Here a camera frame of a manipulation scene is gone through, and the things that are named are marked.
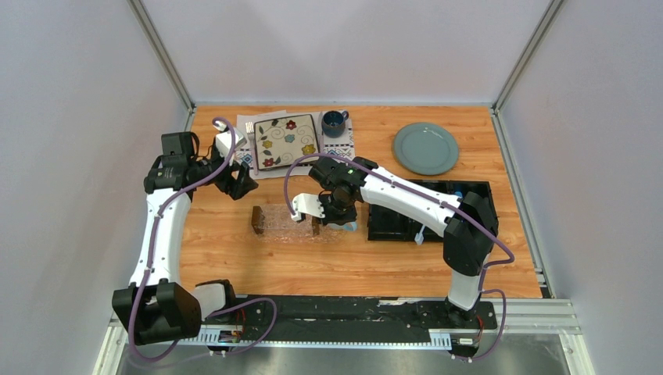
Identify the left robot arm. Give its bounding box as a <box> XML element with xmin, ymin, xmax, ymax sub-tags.
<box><xmin>112</xmin><ymin>130</ymin><xmax>258</xmax><ymax>346</ymax></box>

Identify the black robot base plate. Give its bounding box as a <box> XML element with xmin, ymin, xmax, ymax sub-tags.
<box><xmin>204</xmin><ymin>295</ymin><xmax>499</xmax><ymax>344</ymax></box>

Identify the white patterned placemat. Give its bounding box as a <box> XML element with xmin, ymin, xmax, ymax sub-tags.
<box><xmin>235</xmin><ymin>109</ymin><xmax>358</xmax><ymax>181</ymax></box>

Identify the black compartment organizer box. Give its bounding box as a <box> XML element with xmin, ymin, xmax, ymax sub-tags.
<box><xmin>367</xmin><ymin>179</ymin><xmax>496</xmax><ymax>241</ymax></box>

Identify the light blue toothbrush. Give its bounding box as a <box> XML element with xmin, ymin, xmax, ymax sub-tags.
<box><xmin>414</xmin><ymin>225</ymin><xmax>426</xmax><ymax>245</ymax></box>

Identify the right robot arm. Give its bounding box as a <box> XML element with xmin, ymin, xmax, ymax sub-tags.
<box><xmin>309</xmin><ymin>155</ymin><xmax>499</xmax><ymax>327</ymax></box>

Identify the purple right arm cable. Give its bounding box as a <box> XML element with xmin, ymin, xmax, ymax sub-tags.
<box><xmin>282</xmin><ymin>152</ymin><xmax>516</xmax><ymax>363</ymax></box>

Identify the dark blue ceramic cup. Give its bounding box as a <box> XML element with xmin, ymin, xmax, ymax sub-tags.
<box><xmin>321</xmin><ymin>110</ymin><xmax>349</xmax><ymax>138</ymax></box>

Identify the round grey-blue plate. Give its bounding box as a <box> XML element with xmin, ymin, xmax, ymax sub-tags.
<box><xmin>392</xmin><ymin>122</ymin><xmax>460</xmax><ymax>176</ymax></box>

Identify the white mug with blue handle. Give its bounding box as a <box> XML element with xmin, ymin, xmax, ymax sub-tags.
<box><xmin>327</xmin><ymin>221</ymin><xmax>357</xmax><ymax>232</ymax></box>

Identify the square floral ceramic plate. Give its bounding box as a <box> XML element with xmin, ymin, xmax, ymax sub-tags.
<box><xmin>253</xmin><ymin>114</ymin><xmax>321</xmax><ymax>171</ymax></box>

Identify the aluminium frame rail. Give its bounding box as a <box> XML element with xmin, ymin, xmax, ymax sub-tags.
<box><xmin>134</xmin><ymin>295</ymin><xmax>581</xmax><ymax>350</ymax></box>

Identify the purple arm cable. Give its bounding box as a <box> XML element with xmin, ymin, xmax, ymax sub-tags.
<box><xmin>282</xmin><ymin>152</ymin><xmax>516</xmax><ymax>363</ymax></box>
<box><xmin>127</xmin><ymin>116</ymin><xmax>278</xmax><ymax>370</ymax></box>

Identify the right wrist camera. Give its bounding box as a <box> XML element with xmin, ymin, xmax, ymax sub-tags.
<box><xmin>291</xmin><ymin>193</ymin><xmax>325</xmax><ymax>223</ymax></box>

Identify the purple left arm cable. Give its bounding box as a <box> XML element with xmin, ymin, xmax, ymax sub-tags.
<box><xmin>127</xmin><ymin>116</ymin><xmax>278</xmax><ymax>370</ymax></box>

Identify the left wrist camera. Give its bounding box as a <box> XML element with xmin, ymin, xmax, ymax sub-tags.
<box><xmin>214</xmin><ymin>130</ymin><xmax>247</xmax><ymax>158</ymax></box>

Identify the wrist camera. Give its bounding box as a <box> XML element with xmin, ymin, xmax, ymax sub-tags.
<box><xmin>291</xmin><ymin>193</ymin><xmax>325</xmax><ymax>223</ymax></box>
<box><xmin>214</xmin><ymin>130</ymin><xmax>247</xmax><ymax>158</ymax></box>

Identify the glass holder with wooden ends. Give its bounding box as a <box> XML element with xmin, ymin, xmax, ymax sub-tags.
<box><xmin>250</xmin><ymin>204</ymin><xmax>321</xmax><ymax>239</ymax></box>

